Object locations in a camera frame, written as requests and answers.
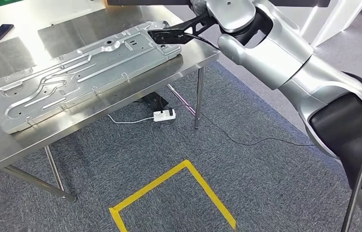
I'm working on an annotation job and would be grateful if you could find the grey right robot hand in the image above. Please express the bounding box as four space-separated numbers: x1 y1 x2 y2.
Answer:
189 0 211 16

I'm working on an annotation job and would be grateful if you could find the black plastic frame part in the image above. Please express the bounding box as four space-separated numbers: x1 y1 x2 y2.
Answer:
106 0 331 8

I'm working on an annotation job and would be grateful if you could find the stainless steel workbench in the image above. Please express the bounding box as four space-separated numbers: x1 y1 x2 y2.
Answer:
0 4 221 203

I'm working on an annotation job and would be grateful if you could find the black floor socket box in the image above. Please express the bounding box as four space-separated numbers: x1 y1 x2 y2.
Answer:
142 91 170 110

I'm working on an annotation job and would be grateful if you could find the white power strip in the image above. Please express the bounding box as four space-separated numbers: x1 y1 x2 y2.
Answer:
152 108 177 123

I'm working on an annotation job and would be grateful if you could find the stamped metal plate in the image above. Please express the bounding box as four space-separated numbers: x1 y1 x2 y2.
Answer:
0 20 182 135

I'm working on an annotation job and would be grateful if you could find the white table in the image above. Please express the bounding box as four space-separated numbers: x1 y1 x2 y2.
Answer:
0 0 106 46

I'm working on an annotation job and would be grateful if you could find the yellow floor tape square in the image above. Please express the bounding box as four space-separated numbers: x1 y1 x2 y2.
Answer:
108 159 237 232

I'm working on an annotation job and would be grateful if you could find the black smartphone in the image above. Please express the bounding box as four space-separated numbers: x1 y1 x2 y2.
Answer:
0 23 15 42

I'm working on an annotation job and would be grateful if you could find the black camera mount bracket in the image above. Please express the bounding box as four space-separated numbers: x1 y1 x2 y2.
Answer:
147 13 219 46

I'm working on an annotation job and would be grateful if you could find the white power cable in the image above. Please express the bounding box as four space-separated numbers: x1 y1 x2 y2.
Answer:
106 114 155 125

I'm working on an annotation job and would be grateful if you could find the white frame structure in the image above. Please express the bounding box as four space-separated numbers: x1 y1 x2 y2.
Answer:
299 0 362 49

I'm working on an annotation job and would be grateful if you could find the thin black floor cable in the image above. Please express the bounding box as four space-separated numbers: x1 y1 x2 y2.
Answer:
197 110 317 147

